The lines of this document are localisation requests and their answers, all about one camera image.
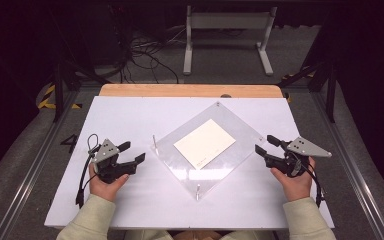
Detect left hand-held gripper black cable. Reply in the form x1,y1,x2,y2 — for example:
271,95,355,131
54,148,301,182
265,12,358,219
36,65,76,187
75,133,102,209

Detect bundle of black floor cables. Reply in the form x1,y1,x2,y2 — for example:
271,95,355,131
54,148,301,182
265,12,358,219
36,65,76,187
113,24,181,84

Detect person's legs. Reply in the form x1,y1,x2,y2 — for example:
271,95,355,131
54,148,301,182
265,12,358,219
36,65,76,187
123,229,277,240

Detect black metal stand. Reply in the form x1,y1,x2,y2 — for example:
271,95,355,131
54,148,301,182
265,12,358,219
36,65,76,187
51,59,112,123
277,61,338,123

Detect yellow and black floor tape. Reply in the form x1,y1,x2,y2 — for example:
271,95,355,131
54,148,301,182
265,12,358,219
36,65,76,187
37,83,83,110

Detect cream paper sheet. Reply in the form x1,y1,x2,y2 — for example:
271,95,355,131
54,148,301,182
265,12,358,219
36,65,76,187
173,118,237,170

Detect person's right hand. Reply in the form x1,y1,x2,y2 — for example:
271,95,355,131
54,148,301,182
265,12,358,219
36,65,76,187
270,156,316,203

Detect right hand-held gripper black cable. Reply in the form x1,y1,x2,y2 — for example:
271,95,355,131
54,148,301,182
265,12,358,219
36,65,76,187
298,159,326,208

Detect hand-held gripper black cable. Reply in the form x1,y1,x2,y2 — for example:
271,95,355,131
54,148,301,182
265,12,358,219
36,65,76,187
298,159,326,208
75,133,102,209

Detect aluminium floor rail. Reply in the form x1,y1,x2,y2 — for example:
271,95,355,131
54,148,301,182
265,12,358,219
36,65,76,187
308,89,384,240
0,89,79,240

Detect clear acrylic panel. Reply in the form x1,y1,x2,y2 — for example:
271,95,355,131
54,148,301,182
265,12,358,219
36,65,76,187
151,100,266,201

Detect wooden table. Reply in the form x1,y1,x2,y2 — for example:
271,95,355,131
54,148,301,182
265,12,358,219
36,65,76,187
98,83,284,99

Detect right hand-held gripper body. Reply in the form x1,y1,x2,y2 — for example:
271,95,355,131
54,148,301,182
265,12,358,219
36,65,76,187
264,136,333,179

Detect person's left hand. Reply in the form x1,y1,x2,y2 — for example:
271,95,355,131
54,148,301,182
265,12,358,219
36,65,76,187
88,162,130,203

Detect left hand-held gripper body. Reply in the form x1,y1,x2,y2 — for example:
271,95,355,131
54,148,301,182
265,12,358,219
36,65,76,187
92,138,138,185

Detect white metal stand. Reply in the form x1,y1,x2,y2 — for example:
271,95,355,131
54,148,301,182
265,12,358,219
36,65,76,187
183,4,278,77

